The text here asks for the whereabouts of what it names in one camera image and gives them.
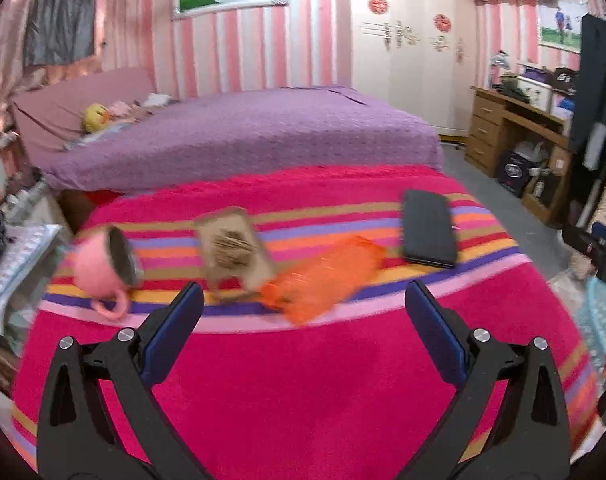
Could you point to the wooden desk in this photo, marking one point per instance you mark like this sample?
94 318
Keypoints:
500 124

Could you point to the striped pink blanket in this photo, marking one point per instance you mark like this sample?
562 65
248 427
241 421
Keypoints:
353 394

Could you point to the purple dotted bedspread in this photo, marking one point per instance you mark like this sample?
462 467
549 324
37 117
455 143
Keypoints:
252 132

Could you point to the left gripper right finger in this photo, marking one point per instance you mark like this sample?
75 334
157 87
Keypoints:
507 418

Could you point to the black box under desk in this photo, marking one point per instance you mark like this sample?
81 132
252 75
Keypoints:
514 172

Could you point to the light blue plastic basket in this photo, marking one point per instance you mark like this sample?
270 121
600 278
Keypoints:
591 319

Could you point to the black phone wallet case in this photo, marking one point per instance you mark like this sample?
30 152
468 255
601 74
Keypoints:
428 235

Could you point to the yellow duck plush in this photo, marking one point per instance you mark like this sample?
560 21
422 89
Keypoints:
96 118

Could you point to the brown paper ball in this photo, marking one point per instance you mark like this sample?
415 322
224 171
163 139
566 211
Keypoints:
232 250

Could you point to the pink metal mug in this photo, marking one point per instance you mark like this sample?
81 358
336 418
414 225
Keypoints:
106 268

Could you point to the grey hanging cloth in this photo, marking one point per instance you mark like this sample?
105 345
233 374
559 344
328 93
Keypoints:
59 32

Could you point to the tan phone case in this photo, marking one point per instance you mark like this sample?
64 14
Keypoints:
235 284

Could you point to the orange plastic bag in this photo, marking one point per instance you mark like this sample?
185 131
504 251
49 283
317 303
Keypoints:
313 286

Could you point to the white wardrobe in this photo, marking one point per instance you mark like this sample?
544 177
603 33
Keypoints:
420 56

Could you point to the dark hanging coat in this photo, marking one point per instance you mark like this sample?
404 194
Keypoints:
590 95

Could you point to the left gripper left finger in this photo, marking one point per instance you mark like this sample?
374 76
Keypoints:
99 418

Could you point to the pink headboard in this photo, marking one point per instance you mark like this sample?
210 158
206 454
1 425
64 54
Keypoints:
49 118

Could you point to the desk lamp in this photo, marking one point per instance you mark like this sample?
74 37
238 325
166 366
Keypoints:
498 64

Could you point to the white storage box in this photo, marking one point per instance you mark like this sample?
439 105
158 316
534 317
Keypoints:
538 93

